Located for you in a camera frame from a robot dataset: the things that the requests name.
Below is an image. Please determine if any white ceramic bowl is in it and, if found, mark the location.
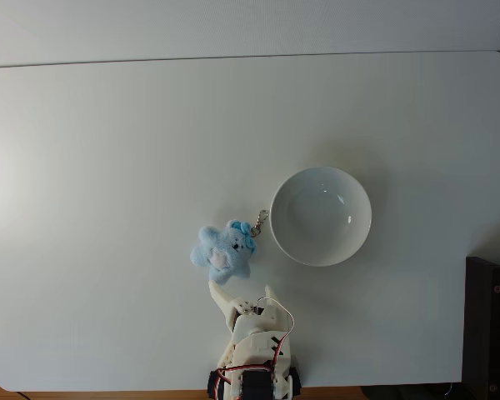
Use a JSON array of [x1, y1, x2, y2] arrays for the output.
[[269, 166, 373, 268]]

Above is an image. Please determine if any red white black wrist cable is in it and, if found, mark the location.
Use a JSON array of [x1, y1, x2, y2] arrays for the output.
[[256, 296, 297, 368]]

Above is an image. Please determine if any skyblue plush doll with keychain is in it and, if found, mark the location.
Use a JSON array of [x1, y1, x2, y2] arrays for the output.
[[190, 209, 270, 287]]

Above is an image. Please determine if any black cabinet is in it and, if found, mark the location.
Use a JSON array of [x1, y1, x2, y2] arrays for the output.
[[465, 256, 500, 395]]

